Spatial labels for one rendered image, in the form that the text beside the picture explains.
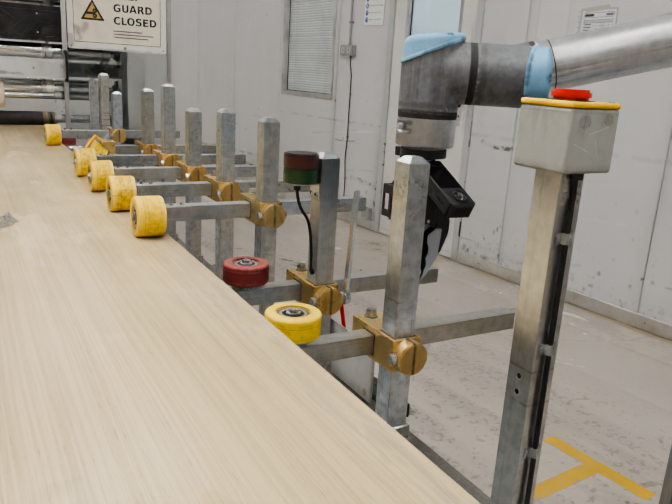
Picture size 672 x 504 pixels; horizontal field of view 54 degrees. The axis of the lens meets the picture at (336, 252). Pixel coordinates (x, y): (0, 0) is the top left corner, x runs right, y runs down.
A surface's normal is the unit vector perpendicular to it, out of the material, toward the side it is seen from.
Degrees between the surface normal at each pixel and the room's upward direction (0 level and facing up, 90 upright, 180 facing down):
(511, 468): 90
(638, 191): 90
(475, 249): 90
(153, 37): 90
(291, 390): 0
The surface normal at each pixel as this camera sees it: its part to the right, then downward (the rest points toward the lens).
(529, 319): -0.87, 0.07
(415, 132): -0.46, 0.21
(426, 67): -0.25, 0.24
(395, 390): 0.48, 0.26
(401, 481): 0.06, -0.96
